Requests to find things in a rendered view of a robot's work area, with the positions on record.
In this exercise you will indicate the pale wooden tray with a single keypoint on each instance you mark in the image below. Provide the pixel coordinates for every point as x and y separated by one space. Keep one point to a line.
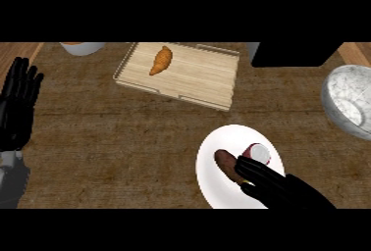
193 76

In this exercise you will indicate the black box appliance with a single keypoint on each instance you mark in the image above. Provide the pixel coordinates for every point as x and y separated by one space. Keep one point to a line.
295 54

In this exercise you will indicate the brown woven placemat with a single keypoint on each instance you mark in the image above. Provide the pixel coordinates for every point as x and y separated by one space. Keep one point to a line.
121 140

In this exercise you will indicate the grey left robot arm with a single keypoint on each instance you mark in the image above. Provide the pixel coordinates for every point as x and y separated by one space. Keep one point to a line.
11 179

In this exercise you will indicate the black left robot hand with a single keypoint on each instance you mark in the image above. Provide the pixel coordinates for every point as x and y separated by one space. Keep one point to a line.
19 101

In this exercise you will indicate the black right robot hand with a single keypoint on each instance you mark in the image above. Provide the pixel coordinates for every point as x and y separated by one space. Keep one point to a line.
280 186

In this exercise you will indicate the red and white can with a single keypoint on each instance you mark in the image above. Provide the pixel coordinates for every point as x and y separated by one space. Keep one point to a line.
260 153

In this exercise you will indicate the white cup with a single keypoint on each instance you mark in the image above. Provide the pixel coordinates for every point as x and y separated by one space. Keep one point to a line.
84 47

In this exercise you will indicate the white oval plate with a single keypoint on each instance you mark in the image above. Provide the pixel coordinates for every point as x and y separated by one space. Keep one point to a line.
227 153

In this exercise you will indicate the orange croissant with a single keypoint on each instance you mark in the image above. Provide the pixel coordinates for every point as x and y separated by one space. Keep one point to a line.
162 60

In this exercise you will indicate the brown sweet potato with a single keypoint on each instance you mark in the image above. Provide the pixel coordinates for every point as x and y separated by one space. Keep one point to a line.
227 165

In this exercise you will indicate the white marble bowl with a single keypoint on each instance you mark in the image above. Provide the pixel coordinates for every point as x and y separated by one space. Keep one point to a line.
350 101

